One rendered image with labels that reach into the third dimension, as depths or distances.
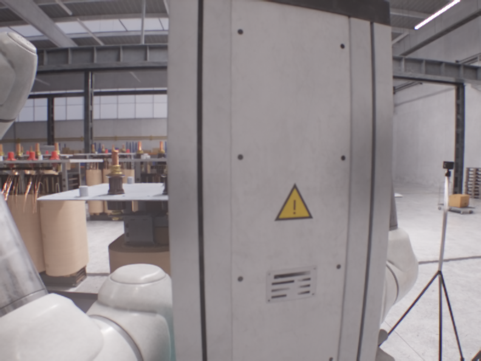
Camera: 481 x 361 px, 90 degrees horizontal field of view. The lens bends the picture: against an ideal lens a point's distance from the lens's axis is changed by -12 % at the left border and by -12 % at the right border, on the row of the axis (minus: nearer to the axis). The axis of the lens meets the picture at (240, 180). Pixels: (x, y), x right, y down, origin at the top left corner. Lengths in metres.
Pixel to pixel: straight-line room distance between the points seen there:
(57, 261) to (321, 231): 3.42
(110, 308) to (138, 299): 0.05
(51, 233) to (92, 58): 7.95
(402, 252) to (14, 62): 1.01
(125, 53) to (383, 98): 10.05
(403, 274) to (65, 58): 11.00
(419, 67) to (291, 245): 12.00
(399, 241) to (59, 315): 0.75
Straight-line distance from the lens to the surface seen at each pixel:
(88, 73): 11.20
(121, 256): 1.46
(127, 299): 0.51
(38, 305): 0.44
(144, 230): 1.42
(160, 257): 1.41
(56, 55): 11.36
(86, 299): 1.49
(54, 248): 3.63
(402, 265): 0.81
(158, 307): 0.52
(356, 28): 0.47
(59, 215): 3.52
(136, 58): 10.16
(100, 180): 7.43
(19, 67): 0.72
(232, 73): 0.37
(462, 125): 13.99
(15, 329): 0.43
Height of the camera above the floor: 1.52
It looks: 4 degrees down
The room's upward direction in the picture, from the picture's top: straight up
